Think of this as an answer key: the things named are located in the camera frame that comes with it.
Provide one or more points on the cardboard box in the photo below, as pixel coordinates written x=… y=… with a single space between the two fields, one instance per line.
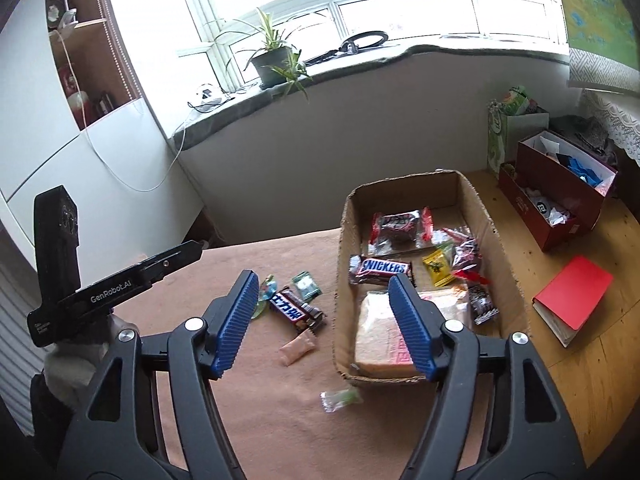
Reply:
x=465 y=195

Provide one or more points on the sliced bread packet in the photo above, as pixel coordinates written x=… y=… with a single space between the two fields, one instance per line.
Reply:
x=380 y=330

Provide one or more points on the clear green candy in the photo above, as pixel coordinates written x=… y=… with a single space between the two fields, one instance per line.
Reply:
x=342 y=399

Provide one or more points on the person's left hand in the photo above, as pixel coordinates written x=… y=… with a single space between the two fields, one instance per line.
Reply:
x=75 y=365

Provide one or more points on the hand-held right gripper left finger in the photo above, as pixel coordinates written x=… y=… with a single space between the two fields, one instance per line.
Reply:
x=235 y=325

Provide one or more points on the black snack packet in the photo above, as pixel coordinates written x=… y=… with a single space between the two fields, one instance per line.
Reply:
x=482 y=304

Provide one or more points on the potted spider plant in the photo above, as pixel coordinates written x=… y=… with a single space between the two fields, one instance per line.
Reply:
x=270 y=67

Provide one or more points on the green gift bag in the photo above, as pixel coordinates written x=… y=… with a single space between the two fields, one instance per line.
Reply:
x=500 y=145

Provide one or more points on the white framed window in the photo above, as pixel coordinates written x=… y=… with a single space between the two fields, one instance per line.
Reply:
x=400 y=15

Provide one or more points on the blue label chocolate bar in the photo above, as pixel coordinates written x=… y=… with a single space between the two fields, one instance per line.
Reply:
x=292 y=310

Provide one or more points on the pink snack packet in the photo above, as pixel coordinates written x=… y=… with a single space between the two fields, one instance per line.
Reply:
x=297 y=349

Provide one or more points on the white beaded strip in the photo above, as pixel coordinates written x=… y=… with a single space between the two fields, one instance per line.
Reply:
x=116 y=45

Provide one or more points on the clear dark cake packet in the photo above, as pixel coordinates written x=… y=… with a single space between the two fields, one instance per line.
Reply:
x=397 y=227

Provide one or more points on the pink blanket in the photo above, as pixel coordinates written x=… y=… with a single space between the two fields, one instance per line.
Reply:
x=280 y=435

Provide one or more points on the red notebook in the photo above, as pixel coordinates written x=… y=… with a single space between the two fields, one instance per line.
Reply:
x=575 y=290

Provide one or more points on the wooden shelf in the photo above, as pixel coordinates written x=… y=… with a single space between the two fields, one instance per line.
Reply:
x=117 y=60

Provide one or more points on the green candy packet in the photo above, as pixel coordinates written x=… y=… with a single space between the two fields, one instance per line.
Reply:
x=306 y=286

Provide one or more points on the brown chocolate bar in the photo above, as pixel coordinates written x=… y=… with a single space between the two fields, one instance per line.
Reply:
x=382 y=266

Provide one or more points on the landscape wall painting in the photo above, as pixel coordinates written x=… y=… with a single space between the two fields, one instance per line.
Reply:
x=595 y=15

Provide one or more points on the teal candy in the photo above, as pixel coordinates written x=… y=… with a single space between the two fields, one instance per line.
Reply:
x=266 y=292

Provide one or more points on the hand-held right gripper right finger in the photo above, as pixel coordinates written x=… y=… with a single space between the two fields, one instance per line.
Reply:
x=415 y=330

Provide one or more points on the dark patterned bag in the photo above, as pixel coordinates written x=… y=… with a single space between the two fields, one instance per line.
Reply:
x=590 y=132

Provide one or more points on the white lace tablecloth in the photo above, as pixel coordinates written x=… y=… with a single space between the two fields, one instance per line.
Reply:
x=620 y=120

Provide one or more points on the dark red open box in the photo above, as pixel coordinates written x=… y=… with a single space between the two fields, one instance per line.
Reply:
x=560 y=185

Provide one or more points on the white cabinet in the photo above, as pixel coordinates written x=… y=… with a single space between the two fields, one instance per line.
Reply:
x=125 y=160

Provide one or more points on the white power strip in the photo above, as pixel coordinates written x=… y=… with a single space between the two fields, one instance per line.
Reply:
x=206 y=96

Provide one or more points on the yellow candy packet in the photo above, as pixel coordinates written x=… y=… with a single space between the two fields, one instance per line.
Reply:
x=437 y=267

